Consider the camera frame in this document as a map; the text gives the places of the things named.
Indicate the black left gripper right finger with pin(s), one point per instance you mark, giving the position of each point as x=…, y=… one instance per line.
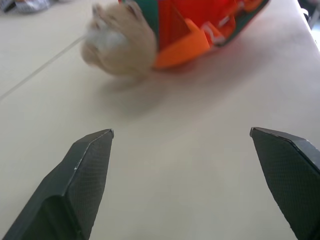
x=287, y=175

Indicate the orange and teal backpack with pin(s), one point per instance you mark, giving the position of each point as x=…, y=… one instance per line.
x=197, y=30

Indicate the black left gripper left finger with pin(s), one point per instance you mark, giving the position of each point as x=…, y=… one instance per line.
x=75, y=185

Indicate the beige fluffy pompom charm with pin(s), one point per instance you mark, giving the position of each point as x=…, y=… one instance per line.
x=117, y=42

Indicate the black and white patterned object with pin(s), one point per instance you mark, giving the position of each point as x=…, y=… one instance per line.
x=23, y=5

